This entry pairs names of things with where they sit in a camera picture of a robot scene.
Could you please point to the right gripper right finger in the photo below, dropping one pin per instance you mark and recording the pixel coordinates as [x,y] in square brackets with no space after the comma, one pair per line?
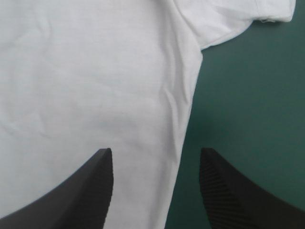
[238,202]

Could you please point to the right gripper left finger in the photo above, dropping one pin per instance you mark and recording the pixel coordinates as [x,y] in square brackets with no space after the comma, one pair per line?
[78,195]

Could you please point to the white T-shirt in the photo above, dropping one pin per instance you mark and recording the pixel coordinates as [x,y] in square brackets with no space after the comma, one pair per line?
[95,83]

